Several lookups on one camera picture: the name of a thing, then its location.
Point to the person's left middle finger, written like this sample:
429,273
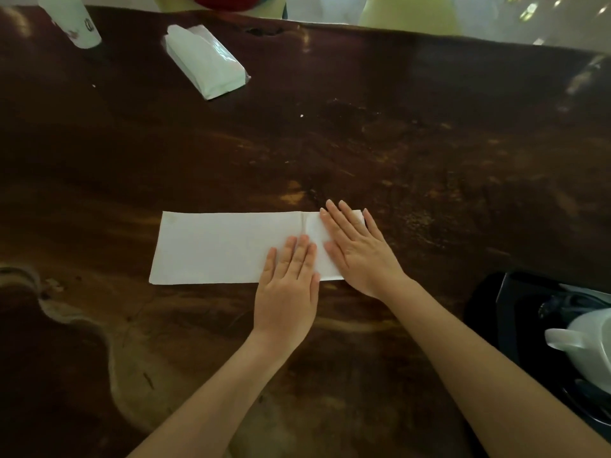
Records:
300,255

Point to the person's right hand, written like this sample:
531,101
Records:
365,262

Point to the person's left forearm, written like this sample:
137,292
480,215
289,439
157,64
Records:
210,405

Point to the person's right thumb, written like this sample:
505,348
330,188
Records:
333,255

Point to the person's left thumb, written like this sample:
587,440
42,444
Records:
316,290

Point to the person's left hand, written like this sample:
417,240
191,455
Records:
286,310

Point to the white ceramic teapot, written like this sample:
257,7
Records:
592,348

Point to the person's right forearm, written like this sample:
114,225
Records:
487,376

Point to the person's right little finger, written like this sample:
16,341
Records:
372,226

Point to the white paper napkin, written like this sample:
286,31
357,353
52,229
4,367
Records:
215,247

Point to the clear packet of white tissues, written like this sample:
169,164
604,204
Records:
205,61

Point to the black tea tray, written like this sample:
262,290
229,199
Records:
525,319

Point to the person's left little finger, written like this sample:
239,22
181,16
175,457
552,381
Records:
268,267

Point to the white paper cup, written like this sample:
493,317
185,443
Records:
71,16

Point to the red round object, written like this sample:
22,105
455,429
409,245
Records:
224,0

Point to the person's right middle finger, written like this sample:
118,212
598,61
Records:
340,218

